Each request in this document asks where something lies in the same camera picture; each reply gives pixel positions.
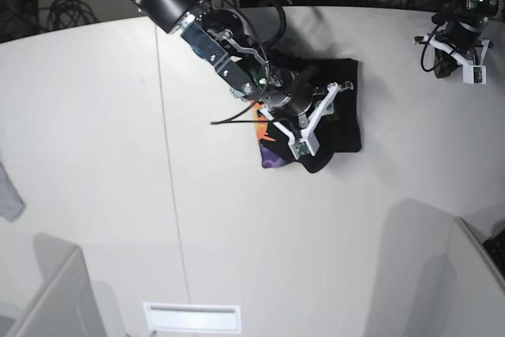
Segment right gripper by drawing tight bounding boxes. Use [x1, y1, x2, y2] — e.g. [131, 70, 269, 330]
[252, 66, 327, 128]

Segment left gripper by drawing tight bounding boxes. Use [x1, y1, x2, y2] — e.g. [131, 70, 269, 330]
[432, 13, 489, 57]

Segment black T-shirt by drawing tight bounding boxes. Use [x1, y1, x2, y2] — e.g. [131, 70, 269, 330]
[256, 51, 362, 174]

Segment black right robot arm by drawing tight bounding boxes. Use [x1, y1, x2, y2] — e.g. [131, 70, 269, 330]
[129, 0, 319, 120]

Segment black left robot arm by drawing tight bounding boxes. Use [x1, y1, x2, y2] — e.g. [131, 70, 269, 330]
[432, 0, 504, 54]

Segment black keyboard at right edge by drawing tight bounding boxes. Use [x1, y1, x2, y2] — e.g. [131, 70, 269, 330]
[484, 230, 505, 275]

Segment white partition lower right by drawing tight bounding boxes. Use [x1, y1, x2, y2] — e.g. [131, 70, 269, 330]
[403, 218, 504, 336]

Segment white partition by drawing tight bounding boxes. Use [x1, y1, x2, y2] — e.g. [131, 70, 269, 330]
[1, 234, 127, 336]
[403, 218, 504, 336]

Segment grey cloth at left edge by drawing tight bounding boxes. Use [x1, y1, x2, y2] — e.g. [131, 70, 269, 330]
[0, 165, 25, 223]

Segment white partition lower left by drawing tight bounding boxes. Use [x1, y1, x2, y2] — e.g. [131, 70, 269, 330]
[1, 234, 127, 336]

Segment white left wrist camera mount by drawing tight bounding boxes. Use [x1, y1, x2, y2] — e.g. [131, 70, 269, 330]
[414, 29, 494, 84]

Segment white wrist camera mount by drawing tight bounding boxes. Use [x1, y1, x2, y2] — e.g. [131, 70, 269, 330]
[259, 81, 354, 160]
[414, 29, 494, 84]

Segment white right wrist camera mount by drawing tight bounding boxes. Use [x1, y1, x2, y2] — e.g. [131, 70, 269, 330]
[259, 81, 354, 160]

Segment coiled black cable on floor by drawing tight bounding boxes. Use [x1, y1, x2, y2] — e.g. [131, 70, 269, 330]
[46, 0, 99, 32]

